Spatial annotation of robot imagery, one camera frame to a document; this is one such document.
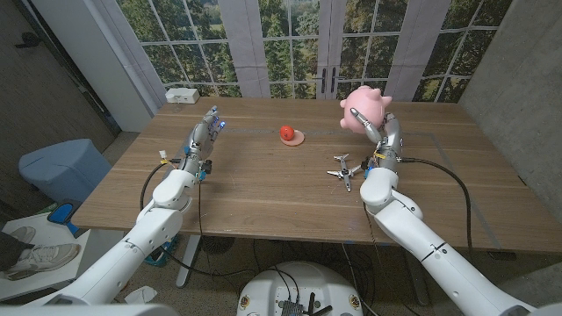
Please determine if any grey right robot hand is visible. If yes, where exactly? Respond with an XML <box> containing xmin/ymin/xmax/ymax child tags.
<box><xmin>349</xmin><ymin>107</ymin><xmax>404</xmax><ymax>175</ymax></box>

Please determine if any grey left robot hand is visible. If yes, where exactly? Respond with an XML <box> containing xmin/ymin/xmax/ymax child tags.
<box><xmin>179</xmin><ymin>104</ymin><xmax>227</xmax><ymax>179</ymax></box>

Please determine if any pink plastic piggy bank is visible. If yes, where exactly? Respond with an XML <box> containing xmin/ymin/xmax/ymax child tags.
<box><xmin>339</xmin><ymin>84</ymin><xmax>393</xmax><ymax>134</ymax></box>

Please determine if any round white robot base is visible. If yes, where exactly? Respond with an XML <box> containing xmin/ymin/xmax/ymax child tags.
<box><xmin>236</xmin><ymin>261</ymin><xmax>364</xmax><ymax>316</ymax></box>

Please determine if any grey toy airplane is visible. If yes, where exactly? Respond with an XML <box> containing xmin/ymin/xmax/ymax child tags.
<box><xmin>326</xmin><ymin>153</ymin><xmax>364</xmax><ymax>193</ymax></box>

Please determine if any white plastic box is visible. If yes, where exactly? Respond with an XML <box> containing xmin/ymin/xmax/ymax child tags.
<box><xmin>164</xmin><ymin>87</ymin><xmax>200</xmax><ymax>105</ymax></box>

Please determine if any black round ribbed disc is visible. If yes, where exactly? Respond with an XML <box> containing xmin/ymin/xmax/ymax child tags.
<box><xmin>199</xmin><ymin>235</ymin><xmax>236</xmax><ymax>255</ymax></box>

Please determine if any white table leg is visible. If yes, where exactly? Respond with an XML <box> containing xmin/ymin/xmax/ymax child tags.
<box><xmin>175</xmin><ymin>234</ymin><xmax>202</xmax><ymax>290</ymax></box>

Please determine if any printed window backdrop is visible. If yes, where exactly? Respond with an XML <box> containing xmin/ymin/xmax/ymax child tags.
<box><xmin>91</xmin><ymin>0</ymin><xmax>515</xmax><ymax>104</ymax></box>

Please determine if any blue-grey bin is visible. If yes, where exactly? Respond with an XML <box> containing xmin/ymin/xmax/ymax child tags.
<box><xmin>18</xmin><ymin>138</ymin><xmax>113</xmax><ymax>204</ymax></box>

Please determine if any blue black floor pedal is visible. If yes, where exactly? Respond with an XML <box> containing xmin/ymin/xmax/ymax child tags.
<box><xmin>47</xmin><ymin>201</ymin><xmax>83</xmax><ymax>238</ymax></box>

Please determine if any crumpled white paper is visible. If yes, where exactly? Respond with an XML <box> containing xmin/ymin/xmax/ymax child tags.
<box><xmin>124</xmin><ymin>285</ymin><xmax>158</xmax><ymax>305</ymax></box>

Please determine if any white sneaker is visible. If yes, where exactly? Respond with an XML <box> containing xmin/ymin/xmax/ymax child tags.
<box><xmin>6</xmin><ymin>226</ymin><xmax>37</xmax><ymax>245</ymax></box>
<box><xmin>2</xmin><ymin>242</ymin><xmax>82</xmax><ymax>282</ymax></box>

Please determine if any white floor platform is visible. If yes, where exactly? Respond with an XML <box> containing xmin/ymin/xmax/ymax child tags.
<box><xmin>0</xmin><ymin>212</ymin><xmax>125</xmax><ymax>302</ymax></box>

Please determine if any dark trouser leg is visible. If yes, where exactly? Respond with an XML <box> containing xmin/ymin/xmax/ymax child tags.
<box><xmin>0</xmin><ymin>231</ymin><xmax>28</xmax><ymax>272</ymax></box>

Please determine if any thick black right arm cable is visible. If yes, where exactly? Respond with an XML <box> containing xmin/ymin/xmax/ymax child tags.
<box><xmin>398</xmin><ymin>156</ymin><xmax>473</xmax><ymax>255</ymax></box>

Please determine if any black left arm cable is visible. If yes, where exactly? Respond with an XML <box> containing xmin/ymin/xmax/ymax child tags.
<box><xmin>139</xmin><ymin>158</ymin><xmax>269</xmax><ymax>278</ymax></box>

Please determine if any teal hose coil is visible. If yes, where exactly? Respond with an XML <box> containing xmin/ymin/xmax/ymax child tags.
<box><xmin>147</xmin><ymin>239</ymin><xmax>179</xmax><ymax>268</ymax></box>

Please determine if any black door handle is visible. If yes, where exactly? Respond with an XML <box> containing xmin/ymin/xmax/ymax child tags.
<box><xmin>14</xmin><ymin>31</ymin><xmax>41</xmax><ymax>49</ymax></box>

